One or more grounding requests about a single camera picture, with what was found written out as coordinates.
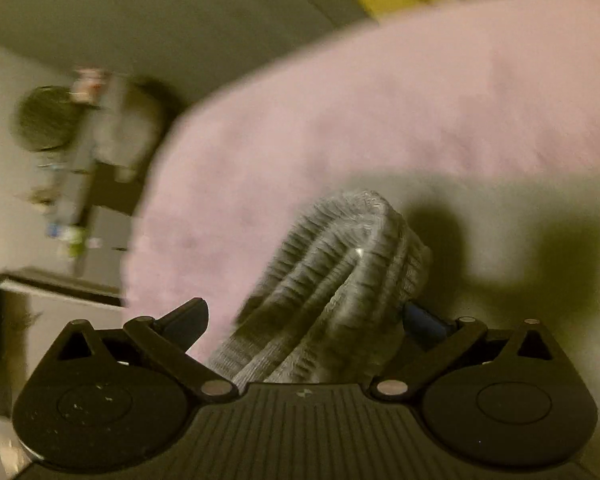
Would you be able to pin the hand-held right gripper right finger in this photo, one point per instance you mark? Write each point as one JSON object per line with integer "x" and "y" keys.
{"x": 421, "y": 324}

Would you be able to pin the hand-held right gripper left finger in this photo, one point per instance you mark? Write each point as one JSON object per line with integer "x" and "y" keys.
{"x": 187, "y": 322}

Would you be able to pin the grey pants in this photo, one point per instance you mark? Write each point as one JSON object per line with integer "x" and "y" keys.
{"x": 340, "y": 270}

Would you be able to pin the pink blanket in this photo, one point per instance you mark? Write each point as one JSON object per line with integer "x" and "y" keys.
{"x": 380, "y": 110}

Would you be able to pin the round black fan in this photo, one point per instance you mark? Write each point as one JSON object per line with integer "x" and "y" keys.
{"x": 47, "y": 120}

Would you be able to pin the small pink figure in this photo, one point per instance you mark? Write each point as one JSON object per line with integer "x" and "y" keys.
{"x": 87, "y": 85}

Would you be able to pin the grey-green curtain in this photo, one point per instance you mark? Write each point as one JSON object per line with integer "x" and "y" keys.
{"x": 180, "y": 20}

